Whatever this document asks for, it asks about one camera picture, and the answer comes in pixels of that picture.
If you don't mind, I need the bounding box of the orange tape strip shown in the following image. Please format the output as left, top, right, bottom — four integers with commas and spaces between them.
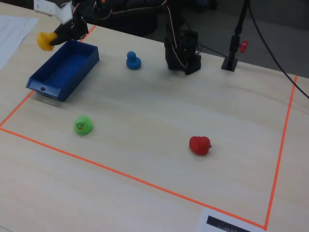
264, 75, 298, 230
0, 127, 267, 230
0, 24, 97, 129

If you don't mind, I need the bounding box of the red rubber duck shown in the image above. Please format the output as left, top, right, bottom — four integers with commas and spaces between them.
189, 136, 212, 156

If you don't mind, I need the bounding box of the white printed paper sheet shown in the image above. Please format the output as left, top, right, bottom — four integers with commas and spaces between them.
0, 15, 39, 71

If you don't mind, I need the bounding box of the black stand cable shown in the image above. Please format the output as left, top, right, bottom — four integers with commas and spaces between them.
247, 0, 309, 100

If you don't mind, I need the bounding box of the black camera stand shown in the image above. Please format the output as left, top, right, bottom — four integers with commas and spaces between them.
221, 0, 252, 72

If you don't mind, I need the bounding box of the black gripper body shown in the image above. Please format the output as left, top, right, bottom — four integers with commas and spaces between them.
70, 14, 89, 41

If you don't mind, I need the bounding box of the white red servo cable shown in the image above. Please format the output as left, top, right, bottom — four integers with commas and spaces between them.
166, 0, 188, 69

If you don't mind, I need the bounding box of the blue plastic box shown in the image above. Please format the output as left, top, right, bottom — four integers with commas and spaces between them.
26, 40, 100, 102

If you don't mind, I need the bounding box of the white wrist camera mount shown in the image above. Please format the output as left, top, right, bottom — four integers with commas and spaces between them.
33, 0, 73, 25

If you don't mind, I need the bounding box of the blue rubber duck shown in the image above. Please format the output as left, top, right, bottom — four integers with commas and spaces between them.
126, 51, 142, 71

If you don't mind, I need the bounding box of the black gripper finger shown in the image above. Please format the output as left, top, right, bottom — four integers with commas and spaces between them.
53, 22, 73, 37
49, 33, 74, 46

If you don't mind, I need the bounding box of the yellow rubber duck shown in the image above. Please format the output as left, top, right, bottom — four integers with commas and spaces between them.
37, 31, 59, 52

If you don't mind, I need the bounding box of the paper sheet with black bar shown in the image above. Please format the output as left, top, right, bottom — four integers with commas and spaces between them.
197, 207, 266, 232

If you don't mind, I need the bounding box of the green rubber duck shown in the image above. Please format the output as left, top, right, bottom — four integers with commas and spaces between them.
73, 115, 93, 136

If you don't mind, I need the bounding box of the thin black cable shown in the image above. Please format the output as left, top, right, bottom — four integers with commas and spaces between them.
197, 43, 229, 58

